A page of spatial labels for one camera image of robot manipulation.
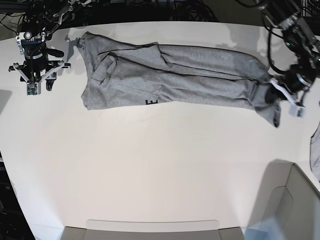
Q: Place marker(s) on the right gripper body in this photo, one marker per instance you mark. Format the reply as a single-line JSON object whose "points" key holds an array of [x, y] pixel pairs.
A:
{"points": [[39, 71]]}

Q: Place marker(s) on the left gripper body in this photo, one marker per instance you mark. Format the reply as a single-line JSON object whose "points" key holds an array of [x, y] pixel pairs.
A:
{"points": [[297, 81]]}

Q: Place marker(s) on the grey T-shirt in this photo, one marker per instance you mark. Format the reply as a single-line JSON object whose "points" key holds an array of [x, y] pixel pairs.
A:
{"points": [[122, 74]]}

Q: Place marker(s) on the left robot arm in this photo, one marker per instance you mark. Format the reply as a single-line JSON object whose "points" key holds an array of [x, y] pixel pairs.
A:
{"points": [[298, 38]]}

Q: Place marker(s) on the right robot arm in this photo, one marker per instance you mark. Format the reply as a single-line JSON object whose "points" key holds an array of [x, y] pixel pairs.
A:
{"points": [[40, 20]]}

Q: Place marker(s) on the grey garment at right edge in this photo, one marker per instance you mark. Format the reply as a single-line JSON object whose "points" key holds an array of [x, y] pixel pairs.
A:
{"points": [[314, 157]]}

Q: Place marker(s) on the grey plastic bin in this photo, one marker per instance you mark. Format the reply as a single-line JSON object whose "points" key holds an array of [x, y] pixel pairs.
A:
{"points": [[290, 211]]}

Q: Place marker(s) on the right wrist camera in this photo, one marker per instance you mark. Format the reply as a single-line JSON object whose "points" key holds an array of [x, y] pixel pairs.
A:
{"points": [[33, 89]]}

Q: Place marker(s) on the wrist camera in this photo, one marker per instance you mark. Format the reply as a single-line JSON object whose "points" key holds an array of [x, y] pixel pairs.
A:
{"points": [[297, 111], [33, 89]]}

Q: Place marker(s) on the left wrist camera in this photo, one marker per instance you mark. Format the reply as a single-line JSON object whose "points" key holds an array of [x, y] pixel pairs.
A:
{"points": [[297, 111]]}

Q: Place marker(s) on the black cable bundle background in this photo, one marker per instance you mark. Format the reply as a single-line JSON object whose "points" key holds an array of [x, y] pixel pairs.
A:
{"points": [[192, 11]]}

